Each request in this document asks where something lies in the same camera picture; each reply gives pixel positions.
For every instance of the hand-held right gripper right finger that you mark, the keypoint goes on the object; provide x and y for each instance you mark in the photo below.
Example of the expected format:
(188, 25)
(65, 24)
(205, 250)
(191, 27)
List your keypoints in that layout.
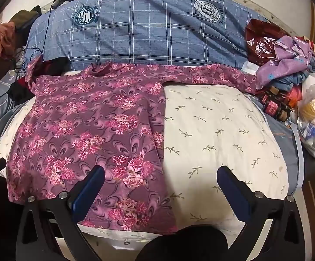
(231, 191)

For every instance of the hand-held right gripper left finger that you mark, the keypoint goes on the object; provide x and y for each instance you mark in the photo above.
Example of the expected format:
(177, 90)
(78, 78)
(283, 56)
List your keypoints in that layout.
(91, 187)

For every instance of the pink floral shirt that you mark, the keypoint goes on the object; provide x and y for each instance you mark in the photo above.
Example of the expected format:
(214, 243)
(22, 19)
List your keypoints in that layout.
(78, 127)

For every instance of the cream leaf-print quilt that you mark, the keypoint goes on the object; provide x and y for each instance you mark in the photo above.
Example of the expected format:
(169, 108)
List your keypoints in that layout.
(214, 127)

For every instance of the red-labelled dark bottle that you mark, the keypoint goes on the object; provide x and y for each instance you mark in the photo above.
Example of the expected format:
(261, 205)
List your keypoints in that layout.
(278, 92)
(273, 106)

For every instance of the clear plastic bag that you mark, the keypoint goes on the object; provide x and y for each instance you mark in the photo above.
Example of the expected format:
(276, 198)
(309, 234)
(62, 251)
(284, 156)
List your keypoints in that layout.
(312, 106)

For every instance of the red and black cloth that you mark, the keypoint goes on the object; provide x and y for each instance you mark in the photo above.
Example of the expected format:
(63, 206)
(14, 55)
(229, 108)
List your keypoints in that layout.
(51, 64)

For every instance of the blue crumpled cloth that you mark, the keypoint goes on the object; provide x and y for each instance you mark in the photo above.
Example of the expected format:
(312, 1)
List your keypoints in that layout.
(296, 80)

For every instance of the orange cloth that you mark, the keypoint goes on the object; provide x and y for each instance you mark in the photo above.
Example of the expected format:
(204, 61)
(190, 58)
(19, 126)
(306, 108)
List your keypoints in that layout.
(4, 35)

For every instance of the purple floral cloth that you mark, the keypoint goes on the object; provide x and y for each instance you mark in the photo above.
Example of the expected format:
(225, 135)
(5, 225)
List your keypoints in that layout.
(287, 57)

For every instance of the dark red plastic bag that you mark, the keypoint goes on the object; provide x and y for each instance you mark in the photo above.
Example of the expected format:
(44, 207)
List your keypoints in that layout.
(260, 43)

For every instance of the olive green cloth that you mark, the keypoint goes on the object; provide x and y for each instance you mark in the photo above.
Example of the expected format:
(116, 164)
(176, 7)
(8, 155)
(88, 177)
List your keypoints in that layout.
(24, 16)

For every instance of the blue plaid blanket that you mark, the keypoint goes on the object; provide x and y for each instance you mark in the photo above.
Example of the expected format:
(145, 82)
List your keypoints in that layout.
(146, 32)

